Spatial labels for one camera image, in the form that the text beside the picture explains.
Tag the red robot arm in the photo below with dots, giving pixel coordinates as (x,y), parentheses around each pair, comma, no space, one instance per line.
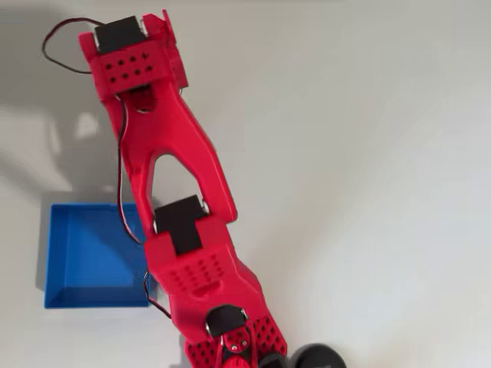
(169,130)

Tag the blue plastic tray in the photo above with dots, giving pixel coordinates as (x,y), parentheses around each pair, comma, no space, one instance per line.
(96,268)

